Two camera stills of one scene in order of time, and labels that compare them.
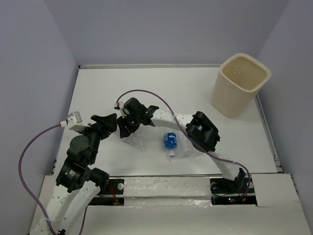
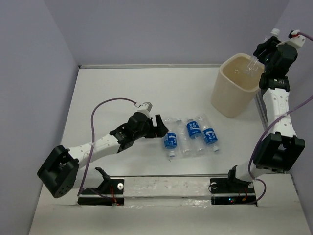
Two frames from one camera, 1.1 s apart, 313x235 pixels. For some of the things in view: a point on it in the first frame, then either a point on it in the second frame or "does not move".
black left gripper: x=105 y=125 -> x=158 y=131
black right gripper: x=122 y=122 -> x=270 y=44
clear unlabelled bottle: x=141 y=141 -> x=255 y=66
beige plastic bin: x=239 y=78 does not move
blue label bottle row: x=170 y=141 does not move
